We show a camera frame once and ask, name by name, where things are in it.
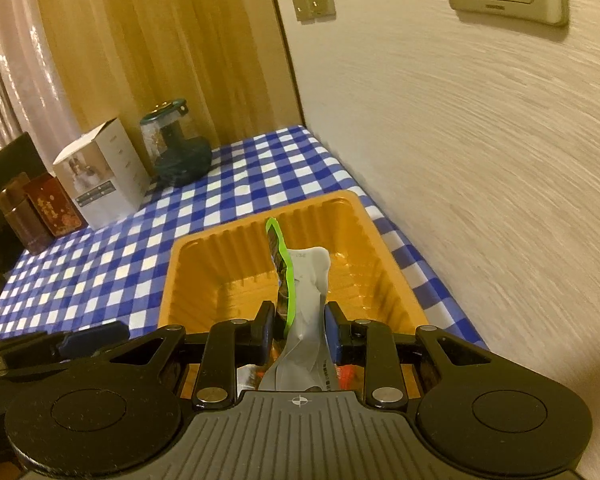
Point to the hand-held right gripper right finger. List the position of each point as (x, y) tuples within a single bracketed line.
[(331, 331)]

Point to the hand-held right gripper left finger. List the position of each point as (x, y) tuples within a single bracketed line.
[(267, 332)]

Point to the red gold printed box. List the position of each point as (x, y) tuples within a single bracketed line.
[(55, 207)]

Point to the grey translucent snack packet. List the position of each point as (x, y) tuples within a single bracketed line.
[(249, 377)]

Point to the green white snack packet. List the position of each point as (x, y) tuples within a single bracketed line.
[(305, 285)]

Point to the large red packet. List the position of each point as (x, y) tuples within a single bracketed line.
[(349, 376)]

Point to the orange plastic tray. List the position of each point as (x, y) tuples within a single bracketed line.
[(215, 270)]

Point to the pale curtain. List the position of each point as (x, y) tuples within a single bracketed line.
[(20, 60)]

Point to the brown tin canister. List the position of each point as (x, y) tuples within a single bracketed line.
[(22, 220)]

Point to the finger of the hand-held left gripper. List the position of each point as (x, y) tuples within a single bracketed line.
[(35, 366), (92, 337)]

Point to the white cardboard box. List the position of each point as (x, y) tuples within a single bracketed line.
[(100, 175)]

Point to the blue white checked tablecloth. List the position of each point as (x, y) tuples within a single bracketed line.
[(260, 170)]

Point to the glass jar with green base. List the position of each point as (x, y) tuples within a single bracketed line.
[(177, 150)]

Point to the wooden panel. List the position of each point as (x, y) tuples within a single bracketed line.
[(180, 35)]

